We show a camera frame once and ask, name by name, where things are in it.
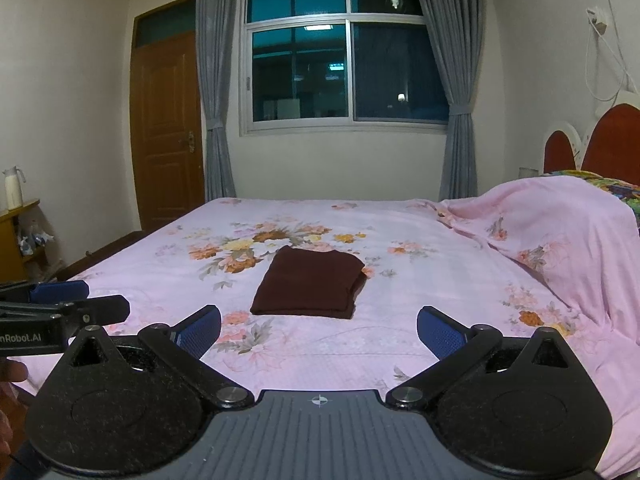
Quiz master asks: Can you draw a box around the sliding glass window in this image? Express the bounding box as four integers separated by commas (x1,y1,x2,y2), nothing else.
240,0,448,136

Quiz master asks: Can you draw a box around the bed with pink floral sheet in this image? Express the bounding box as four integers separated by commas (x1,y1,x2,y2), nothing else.
20,197,640,480

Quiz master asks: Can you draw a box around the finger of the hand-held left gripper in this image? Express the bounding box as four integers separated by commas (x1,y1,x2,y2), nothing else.
0,294,131,328
0,280,91,306

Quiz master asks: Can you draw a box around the white thermos jug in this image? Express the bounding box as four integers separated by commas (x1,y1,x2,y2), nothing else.
2,166,25,211

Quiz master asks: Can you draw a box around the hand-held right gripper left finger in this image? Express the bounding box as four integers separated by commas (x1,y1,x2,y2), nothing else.
65,306,255,409

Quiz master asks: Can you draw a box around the person's left hand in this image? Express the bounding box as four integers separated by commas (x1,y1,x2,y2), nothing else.
0,360,30,458

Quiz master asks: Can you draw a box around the white wall socket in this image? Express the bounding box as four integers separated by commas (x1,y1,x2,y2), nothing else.
586,6,610,36

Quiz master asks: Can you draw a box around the transom window above door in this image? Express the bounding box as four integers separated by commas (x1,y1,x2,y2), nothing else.
134,0,197,48

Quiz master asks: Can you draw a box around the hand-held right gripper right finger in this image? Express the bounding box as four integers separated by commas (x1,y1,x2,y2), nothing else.
386,306,576,409

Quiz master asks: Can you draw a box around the colourful floral quilt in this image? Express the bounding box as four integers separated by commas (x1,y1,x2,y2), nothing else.
542,170,640,221

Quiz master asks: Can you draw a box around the pink floral blanket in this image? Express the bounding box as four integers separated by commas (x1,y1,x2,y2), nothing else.
437,176,640,341

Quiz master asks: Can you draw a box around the grey curtain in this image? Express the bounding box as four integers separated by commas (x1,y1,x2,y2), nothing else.
407,0,488,201
195,0,243,201

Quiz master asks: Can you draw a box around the red and white headboard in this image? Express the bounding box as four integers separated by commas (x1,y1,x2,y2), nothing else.
542,92,640,186

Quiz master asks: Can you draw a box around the brown wooden door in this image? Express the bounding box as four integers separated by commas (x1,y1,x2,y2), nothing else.
131,30,206,233

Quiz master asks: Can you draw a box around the yellow bedside table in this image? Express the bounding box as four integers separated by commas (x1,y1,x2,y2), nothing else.
0,199,51,283

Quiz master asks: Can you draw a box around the white cable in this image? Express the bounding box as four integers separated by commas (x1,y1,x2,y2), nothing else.
582,15,636,103

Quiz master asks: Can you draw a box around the maroon long-sleeved sweater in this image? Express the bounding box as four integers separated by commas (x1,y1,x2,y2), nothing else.
250,245,366,320

